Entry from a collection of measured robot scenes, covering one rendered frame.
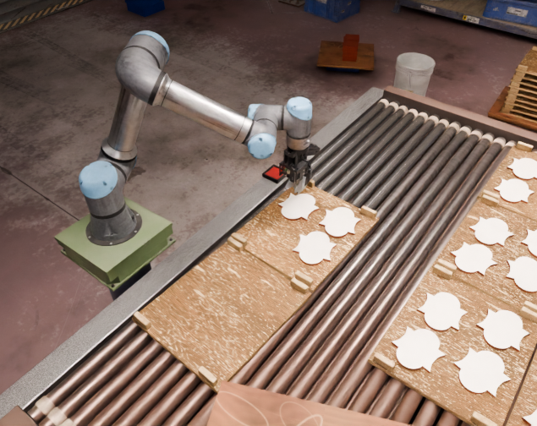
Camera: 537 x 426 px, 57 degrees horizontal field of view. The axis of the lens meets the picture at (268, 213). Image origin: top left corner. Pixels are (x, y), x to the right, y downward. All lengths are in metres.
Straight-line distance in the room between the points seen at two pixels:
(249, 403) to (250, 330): 0.28
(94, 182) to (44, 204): 1.92
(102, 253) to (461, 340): 1.12
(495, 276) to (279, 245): 0.69
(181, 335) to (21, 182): 2.50
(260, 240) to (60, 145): 2.59
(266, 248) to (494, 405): 0.79
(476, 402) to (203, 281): 0.83
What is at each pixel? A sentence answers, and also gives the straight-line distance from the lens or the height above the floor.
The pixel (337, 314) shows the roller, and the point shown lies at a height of 0.92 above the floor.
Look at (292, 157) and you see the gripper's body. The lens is 1.55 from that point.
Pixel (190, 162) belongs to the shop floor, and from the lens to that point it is 3.57.
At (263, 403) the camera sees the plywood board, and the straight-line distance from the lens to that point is 1.22.
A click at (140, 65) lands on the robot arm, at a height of 1.54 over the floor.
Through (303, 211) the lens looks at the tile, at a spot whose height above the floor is 0.95.
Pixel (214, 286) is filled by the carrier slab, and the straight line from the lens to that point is 1.54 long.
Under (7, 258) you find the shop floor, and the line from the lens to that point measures 3.24.
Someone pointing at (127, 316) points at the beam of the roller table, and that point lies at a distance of 1.55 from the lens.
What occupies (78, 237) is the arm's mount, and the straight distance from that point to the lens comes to 1.76.
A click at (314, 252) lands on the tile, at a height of 0.95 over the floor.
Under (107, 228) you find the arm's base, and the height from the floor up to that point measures 1.00.
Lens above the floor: 2.14
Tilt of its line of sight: 43 degrees down
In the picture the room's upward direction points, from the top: straight up
